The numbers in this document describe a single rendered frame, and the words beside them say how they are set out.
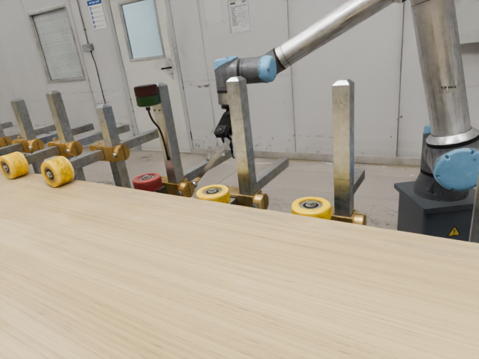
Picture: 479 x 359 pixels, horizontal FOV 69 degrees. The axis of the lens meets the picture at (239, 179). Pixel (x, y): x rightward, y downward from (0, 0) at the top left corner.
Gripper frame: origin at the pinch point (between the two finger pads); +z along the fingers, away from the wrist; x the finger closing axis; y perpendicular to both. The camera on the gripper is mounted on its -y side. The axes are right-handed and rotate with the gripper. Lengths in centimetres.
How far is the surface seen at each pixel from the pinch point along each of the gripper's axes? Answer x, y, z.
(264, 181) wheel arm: -26.8, -24.4, -1.7
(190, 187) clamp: -8.8, -37.0, -2.4
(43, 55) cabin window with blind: 464, 210, -58
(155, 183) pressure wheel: -4.3, -45.9, -6.7
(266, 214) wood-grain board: -43, -53, -7
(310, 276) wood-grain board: -58, -69, -7
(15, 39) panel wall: 516, 204, -86
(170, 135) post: -6.0, -38.5, -18.6
